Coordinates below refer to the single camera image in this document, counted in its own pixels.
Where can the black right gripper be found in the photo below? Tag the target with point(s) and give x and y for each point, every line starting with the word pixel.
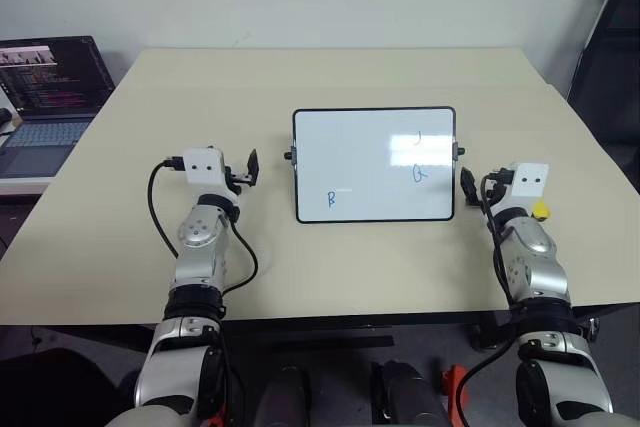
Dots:
pixel 495 190

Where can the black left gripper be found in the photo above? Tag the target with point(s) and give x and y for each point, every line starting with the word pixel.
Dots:
pixel 235 178

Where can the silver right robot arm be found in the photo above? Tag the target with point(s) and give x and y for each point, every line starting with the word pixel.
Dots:
pixel 530 247

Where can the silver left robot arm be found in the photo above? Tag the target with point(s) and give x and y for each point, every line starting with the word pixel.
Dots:
pixel 200 247

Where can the black framed small whiteboard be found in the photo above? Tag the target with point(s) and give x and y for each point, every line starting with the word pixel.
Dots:
pixel 370 167

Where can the orange plastic part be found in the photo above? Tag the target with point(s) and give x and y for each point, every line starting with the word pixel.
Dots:
pixel 456 382

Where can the dark rounded shape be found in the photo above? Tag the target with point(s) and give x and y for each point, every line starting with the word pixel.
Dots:
pixel 410 392

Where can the open grey laptop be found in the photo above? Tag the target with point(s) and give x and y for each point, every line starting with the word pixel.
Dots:
pixel 50 82

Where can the white side desk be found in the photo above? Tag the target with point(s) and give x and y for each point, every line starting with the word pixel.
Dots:
pixel 20 186

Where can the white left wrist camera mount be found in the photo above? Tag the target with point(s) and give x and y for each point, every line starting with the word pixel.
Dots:
pixel 202 172

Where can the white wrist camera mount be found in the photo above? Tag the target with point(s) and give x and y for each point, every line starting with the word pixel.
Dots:
pixel 202 172
pixel 530 182

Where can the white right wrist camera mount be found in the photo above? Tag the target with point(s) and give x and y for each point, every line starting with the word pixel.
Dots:
pixel 530 182

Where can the black table frame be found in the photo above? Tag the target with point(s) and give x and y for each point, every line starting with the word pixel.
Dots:
pixel 325 341

